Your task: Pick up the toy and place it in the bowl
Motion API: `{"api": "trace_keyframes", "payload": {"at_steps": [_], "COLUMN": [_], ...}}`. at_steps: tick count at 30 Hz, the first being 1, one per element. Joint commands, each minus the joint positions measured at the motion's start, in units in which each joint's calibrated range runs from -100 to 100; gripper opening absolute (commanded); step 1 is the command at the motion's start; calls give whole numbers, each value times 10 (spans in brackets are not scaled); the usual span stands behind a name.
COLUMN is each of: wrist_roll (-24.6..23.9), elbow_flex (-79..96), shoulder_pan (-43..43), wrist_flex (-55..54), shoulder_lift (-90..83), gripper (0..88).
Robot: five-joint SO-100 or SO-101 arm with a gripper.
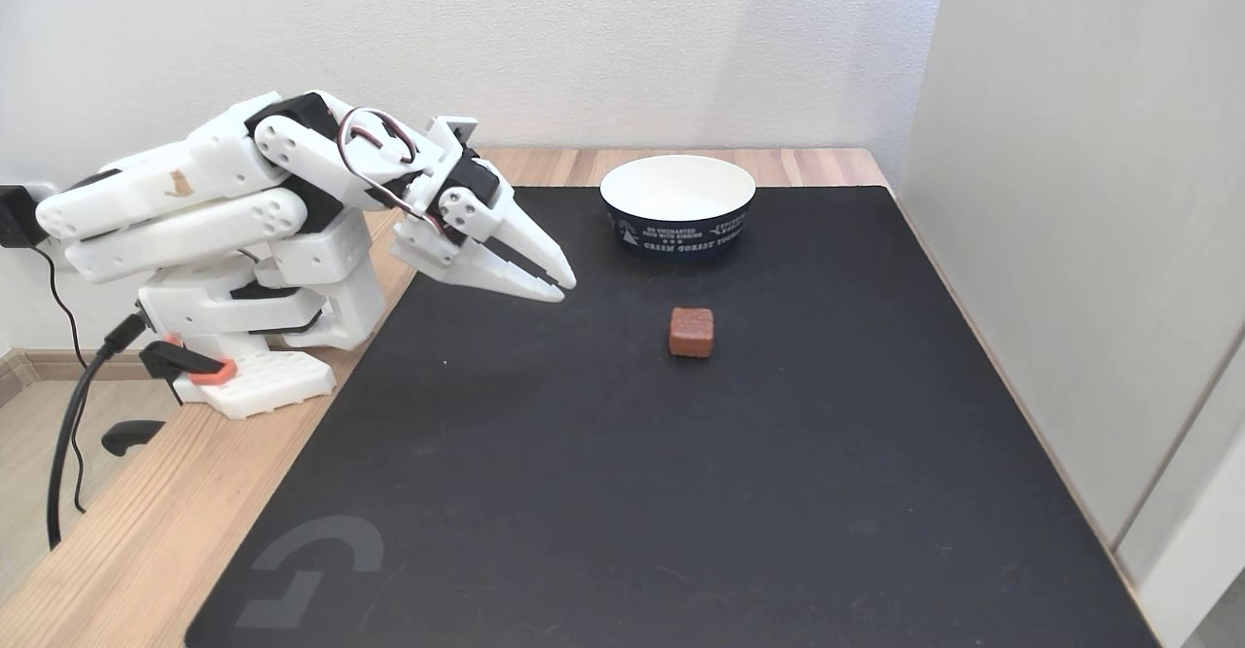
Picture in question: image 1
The white cabinet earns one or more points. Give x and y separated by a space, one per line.
1089 239

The white paper bowl navy outside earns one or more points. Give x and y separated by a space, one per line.
678 196

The black plug adapter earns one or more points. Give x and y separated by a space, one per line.
14 220

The black desk mat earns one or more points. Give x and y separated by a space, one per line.
681 492

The brown cube toy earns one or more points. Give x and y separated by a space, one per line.
691 332

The black and orange clamp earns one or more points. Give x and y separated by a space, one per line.
190 361

